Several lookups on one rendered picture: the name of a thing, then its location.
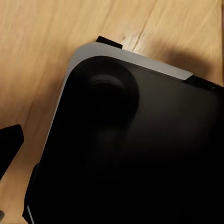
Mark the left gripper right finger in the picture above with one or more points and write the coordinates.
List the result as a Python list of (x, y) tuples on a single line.
[(217, 139)]

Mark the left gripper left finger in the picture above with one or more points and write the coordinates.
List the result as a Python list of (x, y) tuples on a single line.
[(11, 140)]

